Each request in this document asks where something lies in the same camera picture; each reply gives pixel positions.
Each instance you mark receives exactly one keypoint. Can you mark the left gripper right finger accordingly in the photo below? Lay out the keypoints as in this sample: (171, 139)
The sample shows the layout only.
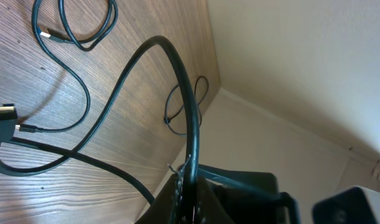
(208, 209)

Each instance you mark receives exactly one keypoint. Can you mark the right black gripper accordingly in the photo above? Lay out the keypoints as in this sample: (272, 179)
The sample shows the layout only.
(250, 197)

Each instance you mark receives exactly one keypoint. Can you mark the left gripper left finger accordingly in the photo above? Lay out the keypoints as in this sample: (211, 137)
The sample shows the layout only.
(166, 207)

